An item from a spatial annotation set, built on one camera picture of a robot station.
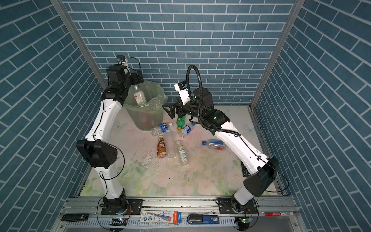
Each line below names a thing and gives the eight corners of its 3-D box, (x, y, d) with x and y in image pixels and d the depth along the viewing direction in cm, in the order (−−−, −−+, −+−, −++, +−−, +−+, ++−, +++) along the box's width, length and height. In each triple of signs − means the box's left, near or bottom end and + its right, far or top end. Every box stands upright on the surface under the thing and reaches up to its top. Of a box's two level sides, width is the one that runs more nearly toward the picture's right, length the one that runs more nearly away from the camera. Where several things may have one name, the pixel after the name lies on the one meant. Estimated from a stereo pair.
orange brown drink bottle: (157, 158, 93) (156, 155, 89) (159, 138, 102) (158, 134, 99) (166, 158, 93) (165, 154, 89) (167, 137, 103) (166, 133, 99)
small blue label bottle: (180, 132, 104) (180, 129, 102) (190, 123, 110) (190, 120, 107) (186, 135, 102) (186, 133, 99) (195, 126, 107) (195, 123, 105)
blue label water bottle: (151, 137, 102) (150, 133, 98) (150, 131, 106) (149, 127, 102) (174, 131, 106) (173, 127, 102) (172, 125, 109) (171, 121, 105)
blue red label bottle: (201, 147, 99) (201, 143, 95) (203, 138, 103) (203, 135, 100) (224, 152, 96) (225, 149, 93) (225, 143, 101) (226, 140, 97)
